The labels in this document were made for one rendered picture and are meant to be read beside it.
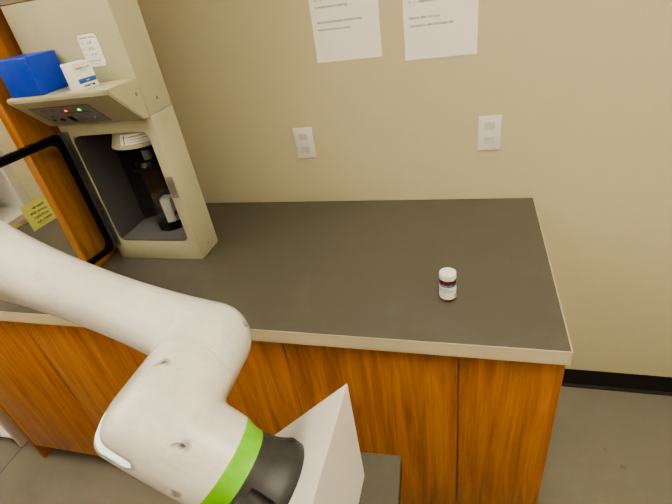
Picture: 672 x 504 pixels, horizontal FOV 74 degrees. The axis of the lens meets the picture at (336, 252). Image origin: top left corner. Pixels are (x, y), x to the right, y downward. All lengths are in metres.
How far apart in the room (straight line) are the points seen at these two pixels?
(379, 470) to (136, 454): 0.42
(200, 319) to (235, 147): 1.13
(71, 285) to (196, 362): 0.25
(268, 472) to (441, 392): 0.67
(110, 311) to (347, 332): 0.55
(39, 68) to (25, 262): 0.68
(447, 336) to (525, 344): 0.16
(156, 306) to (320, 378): 0.64
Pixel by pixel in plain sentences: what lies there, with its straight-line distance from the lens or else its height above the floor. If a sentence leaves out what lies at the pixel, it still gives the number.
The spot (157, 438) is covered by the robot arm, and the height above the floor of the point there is 1.24.
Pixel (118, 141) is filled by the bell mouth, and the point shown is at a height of 1.34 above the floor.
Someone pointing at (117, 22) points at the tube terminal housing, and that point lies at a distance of 1.32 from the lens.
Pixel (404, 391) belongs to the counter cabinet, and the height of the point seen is 0.72.
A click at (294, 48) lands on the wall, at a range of 1.57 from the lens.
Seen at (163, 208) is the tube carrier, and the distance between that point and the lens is 1.55.
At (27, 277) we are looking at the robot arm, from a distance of 0.83.
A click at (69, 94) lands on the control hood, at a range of 1.32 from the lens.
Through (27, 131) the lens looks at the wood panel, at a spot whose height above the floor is 1.41.
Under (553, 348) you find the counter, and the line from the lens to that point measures 1.07.
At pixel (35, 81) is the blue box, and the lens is 1.38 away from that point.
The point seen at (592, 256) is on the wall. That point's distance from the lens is 1.83.
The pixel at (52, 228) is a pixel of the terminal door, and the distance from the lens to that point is 1.52.
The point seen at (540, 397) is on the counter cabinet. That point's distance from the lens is 1.22.
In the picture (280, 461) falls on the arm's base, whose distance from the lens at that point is 0.65.
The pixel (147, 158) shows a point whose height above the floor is 1.26.
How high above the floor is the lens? 1.68
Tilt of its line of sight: 33 degrees down
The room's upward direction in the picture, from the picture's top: 10 degrees counter-clockwise
